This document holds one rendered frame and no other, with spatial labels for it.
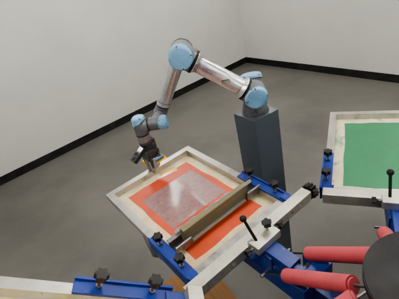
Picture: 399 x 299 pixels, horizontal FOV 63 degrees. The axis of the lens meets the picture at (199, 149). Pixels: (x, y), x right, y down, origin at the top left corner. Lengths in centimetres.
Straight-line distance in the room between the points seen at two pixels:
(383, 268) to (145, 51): 478
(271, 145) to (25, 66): 354
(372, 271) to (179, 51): 115
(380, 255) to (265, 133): 110
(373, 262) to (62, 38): 445
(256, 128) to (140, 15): 374
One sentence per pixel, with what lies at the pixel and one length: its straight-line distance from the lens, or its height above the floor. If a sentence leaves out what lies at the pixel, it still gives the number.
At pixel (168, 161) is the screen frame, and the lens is 196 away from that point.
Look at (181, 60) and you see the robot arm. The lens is 156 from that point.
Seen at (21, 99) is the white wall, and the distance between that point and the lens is 478.
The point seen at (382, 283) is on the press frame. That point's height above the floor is 132.
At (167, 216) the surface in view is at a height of 98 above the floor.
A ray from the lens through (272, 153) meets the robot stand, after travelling 198.
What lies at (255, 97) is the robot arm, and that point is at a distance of 164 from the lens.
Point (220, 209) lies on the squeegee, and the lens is 149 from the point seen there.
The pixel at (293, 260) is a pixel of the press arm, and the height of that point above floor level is 104.
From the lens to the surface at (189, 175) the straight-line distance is 185.
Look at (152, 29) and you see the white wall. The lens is 536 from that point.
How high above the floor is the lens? 204
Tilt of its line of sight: 31 degrees down
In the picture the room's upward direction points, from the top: 14 degrees counter-clockwise
